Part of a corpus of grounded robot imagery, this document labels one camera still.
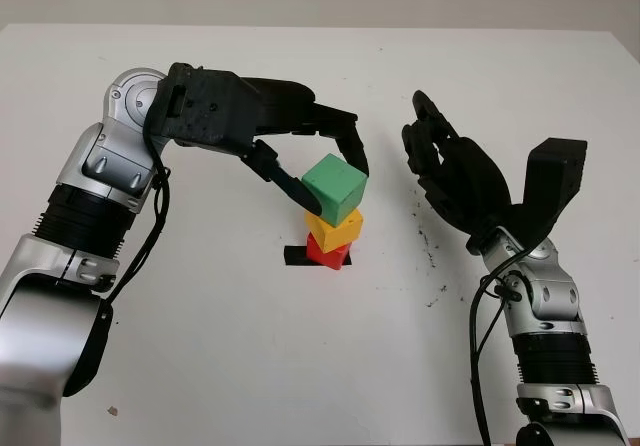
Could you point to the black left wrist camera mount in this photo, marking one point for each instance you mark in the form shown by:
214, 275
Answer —
205, 111

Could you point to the yellow cube block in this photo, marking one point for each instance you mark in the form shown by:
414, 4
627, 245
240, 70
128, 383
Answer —
340, 233

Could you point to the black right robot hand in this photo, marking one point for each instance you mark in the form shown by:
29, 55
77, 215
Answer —
465, 181

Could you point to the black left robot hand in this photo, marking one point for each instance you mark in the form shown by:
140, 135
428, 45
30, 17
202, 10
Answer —
285, 108

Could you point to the red cube block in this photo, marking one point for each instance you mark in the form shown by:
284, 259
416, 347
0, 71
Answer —
334, 260

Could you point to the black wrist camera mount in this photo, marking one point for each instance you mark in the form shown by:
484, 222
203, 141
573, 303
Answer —
555, 181
205, 111

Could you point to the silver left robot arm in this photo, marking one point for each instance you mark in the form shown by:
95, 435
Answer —
65, 246

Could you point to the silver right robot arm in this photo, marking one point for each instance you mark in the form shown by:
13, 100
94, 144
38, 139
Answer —
550, 326

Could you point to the green cube block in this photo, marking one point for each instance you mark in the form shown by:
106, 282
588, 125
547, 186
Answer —
337, 188

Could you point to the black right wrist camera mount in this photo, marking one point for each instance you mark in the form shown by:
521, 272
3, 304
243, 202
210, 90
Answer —
555, 181

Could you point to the black tape strip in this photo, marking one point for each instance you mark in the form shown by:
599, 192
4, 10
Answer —
295, 256

